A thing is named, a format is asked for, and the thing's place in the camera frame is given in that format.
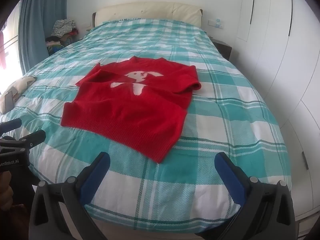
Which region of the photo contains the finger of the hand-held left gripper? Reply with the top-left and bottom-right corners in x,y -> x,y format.
0,118 -> 23,133
24,129 -> 46,151

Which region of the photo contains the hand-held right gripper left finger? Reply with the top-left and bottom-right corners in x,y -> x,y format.
29,152 -> 111,240

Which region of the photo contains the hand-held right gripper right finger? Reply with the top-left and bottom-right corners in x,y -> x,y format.
195,152 -> 297,240

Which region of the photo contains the red knit sweater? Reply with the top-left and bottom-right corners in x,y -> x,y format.
61,56 -> 202,164

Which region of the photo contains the pile of clothes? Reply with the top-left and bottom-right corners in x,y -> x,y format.
45,19 -> 79,56

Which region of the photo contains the person's left hand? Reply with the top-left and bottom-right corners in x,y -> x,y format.
0,173 -> 14,207

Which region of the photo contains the cream printed cushion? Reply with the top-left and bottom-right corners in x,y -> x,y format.
0,75 -> 38,114

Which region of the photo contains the teal plaid bedspread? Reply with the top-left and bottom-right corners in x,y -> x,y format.
0,17 -> 292,227

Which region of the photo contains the red hanging cloth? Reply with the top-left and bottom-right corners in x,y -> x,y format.
0,29 -> 7,70

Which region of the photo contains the blue curtain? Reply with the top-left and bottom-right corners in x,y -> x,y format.
17,0 -> 68,76

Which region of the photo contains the dark wooden nightstand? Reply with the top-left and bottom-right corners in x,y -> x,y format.
212,39 -> 233,61

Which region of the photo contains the white wardrobe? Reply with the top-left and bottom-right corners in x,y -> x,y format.
234,0 -> 320,230

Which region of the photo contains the cream padded headboard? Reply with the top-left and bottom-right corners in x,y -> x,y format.
92,2 -> 203,28

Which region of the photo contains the wall socket panel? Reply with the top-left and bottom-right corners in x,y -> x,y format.
208,18 -> 224,28

